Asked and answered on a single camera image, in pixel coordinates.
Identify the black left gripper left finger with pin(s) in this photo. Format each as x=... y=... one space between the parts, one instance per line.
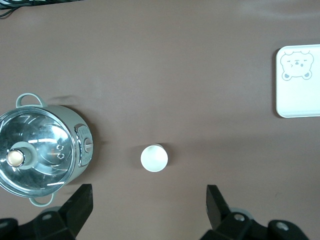
x=72 y=212

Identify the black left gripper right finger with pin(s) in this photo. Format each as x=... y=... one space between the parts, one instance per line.
x=217 y=212

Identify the white plastic cup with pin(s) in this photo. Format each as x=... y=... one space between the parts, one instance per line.
x=153 y=158

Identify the white tray with bear print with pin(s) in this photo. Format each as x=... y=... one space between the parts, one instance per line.
x=300 y=97

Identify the glass pot lid with knob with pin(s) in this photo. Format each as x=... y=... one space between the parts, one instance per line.
x=50 y=140

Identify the pale green electric pot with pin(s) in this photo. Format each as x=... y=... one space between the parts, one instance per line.
x=72 y=117

